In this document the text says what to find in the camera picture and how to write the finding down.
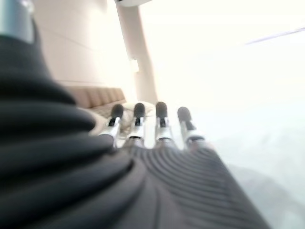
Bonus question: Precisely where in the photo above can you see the woven fringed decorative pillow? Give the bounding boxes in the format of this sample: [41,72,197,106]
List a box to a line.
[119,109,155,136]

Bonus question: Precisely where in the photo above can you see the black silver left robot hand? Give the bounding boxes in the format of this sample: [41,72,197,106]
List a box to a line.
[0,0,272,229]

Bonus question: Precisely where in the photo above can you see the white duvet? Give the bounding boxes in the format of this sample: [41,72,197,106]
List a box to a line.
[195,128,305,229]

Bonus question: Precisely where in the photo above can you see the beige pillow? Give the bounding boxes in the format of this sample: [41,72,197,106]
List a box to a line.
[77,107,114,138]
[122,102,157,114]

